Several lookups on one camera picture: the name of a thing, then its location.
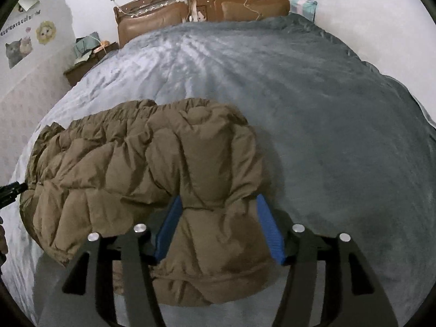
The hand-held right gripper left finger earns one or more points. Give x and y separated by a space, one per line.
168 231

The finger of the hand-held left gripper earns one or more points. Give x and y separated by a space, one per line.
12 192

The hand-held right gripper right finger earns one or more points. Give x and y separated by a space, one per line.
270 231

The brown puffer jacket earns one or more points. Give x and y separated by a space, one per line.
136 177

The grey plush blanket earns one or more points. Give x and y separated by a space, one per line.
306 109

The dark wooden nightstand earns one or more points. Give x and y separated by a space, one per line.
78 73

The green bag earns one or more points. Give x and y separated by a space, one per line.
85 46

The orange item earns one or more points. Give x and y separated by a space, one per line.
102 46

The brown wooden headboard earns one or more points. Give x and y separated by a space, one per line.
153 17

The striped pillow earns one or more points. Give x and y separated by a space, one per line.
303 6

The grey cats wall sticker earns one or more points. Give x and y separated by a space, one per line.
18 51

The flower cat wall sticker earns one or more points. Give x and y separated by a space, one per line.
46 32

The peeling paper wall sticker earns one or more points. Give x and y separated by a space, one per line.
29 5

